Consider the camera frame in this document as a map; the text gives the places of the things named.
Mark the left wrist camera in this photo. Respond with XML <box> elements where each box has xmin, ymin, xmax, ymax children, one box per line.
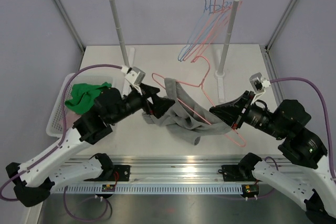
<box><xmin>121</xmin><ymin>66</ymin><xmax>145</xmax><ymax>95</ymax></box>

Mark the white plastic basket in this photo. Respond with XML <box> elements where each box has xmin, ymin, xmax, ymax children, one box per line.
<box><xmin>46</xmin><ymin>72</ymin><xmax>114</xmax><ymax>138</ymax></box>

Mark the green tank top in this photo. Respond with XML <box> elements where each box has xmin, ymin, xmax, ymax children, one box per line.
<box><xmin>64</xmin><ymin>82</ymin><xmax>112</xmax><ymax>115</ymax></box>

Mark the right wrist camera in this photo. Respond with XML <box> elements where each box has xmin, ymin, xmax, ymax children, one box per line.
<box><xmin>249</xmin><ymin>72</ymin><xmax>271</xmax><ymax>104</ymax></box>

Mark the blue hanger of green top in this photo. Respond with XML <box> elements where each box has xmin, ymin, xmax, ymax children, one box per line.
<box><xmin>177</xmin><ymin>0</ymin><xmax>216</xmax><ymax>62</ymax></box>

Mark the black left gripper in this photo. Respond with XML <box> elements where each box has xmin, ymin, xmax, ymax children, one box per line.
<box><xmin>109</xmin><ymin>82</ymin><xmax>174</xmax><ymax>125</ymax></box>

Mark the silver clothes rack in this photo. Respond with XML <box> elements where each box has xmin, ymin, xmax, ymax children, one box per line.
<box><xmin>109</xmin><ymin>0</ymin><xmax>230</xmax><ymax>102</ymax></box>

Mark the left aluminium frame post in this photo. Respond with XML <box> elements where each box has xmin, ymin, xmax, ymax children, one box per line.
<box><xmin>52</xmin><ymin>0</ymin><xmax>86</xmax><ymax>55</ymax></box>

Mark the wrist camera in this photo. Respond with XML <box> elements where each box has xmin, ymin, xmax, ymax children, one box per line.
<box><xmin>121</xmin><ymin>66</ymin><xmax>145</xmax><ymax>95</ymax></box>
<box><xmin>249</xmin><ymin>72</ymin><xmax>271</xmax><ymax>104</ymax></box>

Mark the mauve pink tank top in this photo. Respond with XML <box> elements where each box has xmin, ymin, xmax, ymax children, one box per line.
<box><xmin>65</xmin><ymin>111</ymin><xmax>80</xmax><ymax>127</ymax></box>

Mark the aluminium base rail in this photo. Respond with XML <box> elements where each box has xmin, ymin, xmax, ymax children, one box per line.
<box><xmin>60</xmin><ymin>154</ymin><xmax>301</xmax><ymax>184</ymax></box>

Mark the aluminium frame post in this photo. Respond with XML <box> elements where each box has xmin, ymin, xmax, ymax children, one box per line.
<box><xmin>52</xmin><ymin>0</ymin><xmax>86</xmax><ymax>55</ymax></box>
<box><xmin>265</xmin><ymin>0</ymin><xmax>299</xmax><ymax>54</ymax></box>

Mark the blue hanger of mauve top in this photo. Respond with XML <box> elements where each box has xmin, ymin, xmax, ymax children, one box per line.
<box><xmin>181</xmin><ymin>0</ymin><xmax>232</xmax><ymax>62</ymax></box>

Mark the pink hanger of brown top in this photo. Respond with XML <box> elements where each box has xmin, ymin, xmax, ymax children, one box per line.
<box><xmin>186</xmin><ymin>0</ymin><xmax>234</xmax><ymax>62</ymax></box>

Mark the pink hanger of black top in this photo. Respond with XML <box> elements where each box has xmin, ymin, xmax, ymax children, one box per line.
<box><xmin>183</xmin><ymin>0</ymin><xmax>241</xmax><ymax>62</ymax></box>

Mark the white slotted cable duct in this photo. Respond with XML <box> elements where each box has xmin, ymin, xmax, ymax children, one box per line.
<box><xmin>56</xmin><ymin>183</ymin><xmax>252</xmax><ymax>195</ymax></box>

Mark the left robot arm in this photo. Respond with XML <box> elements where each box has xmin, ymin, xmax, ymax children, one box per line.
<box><xmin>6</xmin><ymin>84</ymin><xmax>175</xmax><ymax>207</ymax></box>

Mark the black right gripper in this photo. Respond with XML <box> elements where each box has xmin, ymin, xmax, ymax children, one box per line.
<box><xmin>209</xmin><ymin>89</ymin><xmax>287</xmax><ymax>139</ymax></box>

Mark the grey tank top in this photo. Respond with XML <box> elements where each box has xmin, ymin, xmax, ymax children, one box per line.
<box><xmin>142</xmin><ymin>78</ymin><xmax>231</xmax><ymax>145</ymax></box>

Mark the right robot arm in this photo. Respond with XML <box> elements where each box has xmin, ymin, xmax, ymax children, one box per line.
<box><xmin>209</xmin><ymin>91</ymin><xmax>335</xmax><ymax>223</ymax></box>

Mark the right aluminium frame post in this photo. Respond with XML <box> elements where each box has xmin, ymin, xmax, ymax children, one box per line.
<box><xmin>265</xmin><ymin>0</ymin><xmax>299</xmax><ymax>54</ymax></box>

